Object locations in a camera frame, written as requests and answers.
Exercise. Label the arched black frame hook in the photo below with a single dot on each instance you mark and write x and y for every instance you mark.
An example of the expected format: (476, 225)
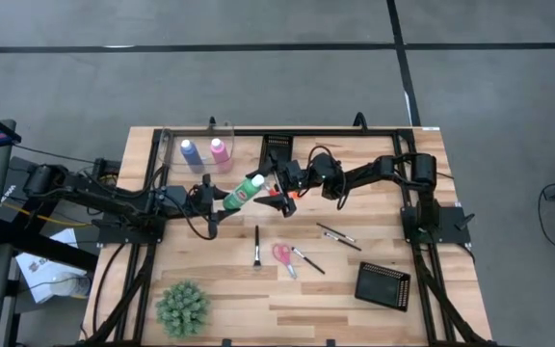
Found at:
(360, 115)

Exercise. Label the black fluffy round brush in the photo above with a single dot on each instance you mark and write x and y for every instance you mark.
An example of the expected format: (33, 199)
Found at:
(257, 241)

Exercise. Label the pink paint bottle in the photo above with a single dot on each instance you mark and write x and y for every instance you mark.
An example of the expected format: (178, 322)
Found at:
(222, 159)

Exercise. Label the small black frame hook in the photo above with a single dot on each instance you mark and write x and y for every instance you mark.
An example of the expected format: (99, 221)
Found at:
(212, 123)

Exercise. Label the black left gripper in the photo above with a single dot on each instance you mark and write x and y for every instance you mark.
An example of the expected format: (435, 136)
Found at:
(200, 200)

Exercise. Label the clear plastic bin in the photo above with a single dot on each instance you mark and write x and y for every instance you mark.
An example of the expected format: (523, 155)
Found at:
(171, 154)

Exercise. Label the black controller box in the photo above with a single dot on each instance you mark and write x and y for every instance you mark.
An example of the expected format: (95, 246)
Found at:
(106, 166)

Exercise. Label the black case white lettering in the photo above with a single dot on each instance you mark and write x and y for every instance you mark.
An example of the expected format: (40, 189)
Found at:
(12, 183)

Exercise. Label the black metal table frame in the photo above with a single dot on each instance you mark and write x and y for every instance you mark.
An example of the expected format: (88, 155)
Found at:
(354, 132)

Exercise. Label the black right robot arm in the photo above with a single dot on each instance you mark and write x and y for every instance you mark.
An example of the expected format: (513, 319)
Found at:
(369, 173)

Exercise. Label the small black mesh tray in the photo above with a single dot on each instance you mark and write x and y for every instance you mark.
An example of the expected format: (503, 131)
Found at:
(280, 142)

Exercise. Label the thin black paintbrush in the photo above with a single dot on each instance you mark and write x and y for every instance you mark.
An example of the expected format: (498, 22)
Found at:
(345, 242)
(335, 232)

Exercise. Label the black support beam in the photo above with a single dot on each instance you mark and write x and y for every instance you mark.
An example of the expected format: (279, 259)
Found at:
(51, 248)

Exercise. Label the blue paint bottle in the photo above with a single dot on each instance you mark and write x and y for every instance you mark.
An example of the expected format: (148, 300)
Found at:
(192, 156)

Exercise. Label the large black mesh tray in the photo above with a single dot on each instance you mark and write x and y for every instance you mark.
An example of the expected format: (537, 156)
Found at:
(381, 286)

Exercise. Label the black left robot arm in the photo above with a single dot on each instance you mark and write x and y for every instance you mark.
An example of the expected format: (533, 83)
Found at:
(113, 202)

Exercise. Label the black paintbrush silver ferrule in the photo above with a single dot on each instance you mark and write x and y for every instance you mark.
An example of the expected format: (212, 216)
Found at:
(309, 260)

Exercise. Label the black frame clamp bracket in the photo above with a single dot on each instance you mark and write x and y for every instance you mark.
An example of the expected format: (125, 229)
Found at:
(227, 343)
(331, 343)

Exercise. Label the green paint bottle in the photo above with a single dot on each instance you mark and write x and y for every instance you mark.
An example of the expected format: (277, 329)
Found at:
(241, 195)

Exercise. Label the green artificial potted plant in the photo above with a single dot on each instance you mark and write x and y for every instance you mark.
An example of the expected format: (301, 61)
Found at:
(182, 308)

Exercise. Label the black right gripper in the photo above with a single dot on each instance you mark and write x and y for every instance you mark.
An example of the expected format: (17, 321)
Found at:
(289, 176)

